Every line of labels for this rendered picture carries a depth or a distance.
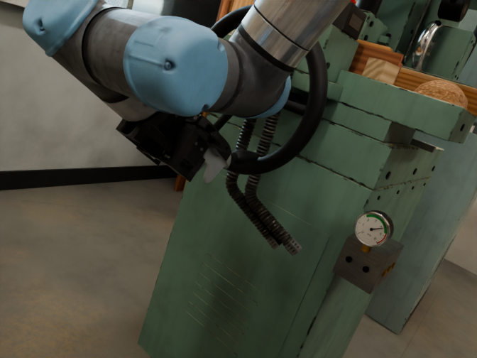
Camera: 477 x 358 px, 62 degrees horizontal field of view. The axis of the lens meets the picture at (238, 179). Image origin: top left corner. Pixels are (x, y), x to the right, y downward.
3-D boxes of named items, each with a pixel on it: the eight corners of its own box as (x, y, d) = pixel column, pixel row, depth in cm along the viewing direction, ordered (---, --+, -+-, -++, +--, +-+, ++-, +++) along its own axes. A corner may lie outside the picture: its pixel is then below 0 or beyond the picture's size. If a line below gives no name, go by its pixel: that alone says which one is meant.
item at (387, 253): (331, 271, 77) (347, 235, 74) (353, 258, 87) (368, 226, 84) (371, 296, 72) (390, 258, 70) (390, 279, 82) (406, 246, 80)
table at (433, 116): (170, 42, 91) (177, 15, 89) (246, 66, 115) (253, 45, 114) (439, 140, 60) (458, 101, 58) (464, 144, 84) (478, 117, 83)
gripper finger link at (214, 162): (210, 190, 65) (182, 165, 58) (229, 160, 66) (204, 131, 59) (224, 197, 63) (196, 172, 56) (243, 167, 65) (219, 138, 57)
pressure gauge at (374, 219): (343, 245, 72) (361, 204, 70) (351, 241, 75) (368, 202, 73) (376, 263, 69) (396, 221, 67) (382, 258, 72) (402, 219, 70)
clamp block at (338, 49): (251, 55, 78) (267, 8, 76) (285, 67, 89) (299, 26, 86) (316, 77, 70) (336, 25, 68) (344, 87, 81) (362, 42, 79)
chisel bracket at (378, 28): (328, 43, 91) (342, 5, 88) (350, 55, 102) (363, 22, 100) (357, 52, 87) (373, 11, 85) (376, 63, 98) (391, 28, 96)
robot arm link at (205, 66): (264, 45, 37) (182, 28, 43) (177, 8, 28) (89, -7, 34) (241, 128, 39) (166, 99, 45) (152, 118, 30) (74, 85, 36)
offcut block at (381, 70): (378, 80, 74) (386, 61, 73) (361, 75, 77) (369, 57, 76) (392, 86, 76) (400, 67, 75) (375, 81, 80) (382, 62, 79)
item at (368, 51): (297, 57, 90) (307, 28, 89) (299, 57, 91) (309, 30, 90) (389, 86, 79) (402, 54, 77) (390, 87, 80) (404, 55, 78)
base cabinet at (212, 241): (133, 342, 117) (204, 111, 98) (245, 288, 164) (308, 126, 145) (251, 462, 94) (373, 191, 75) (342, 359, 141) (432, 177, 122)
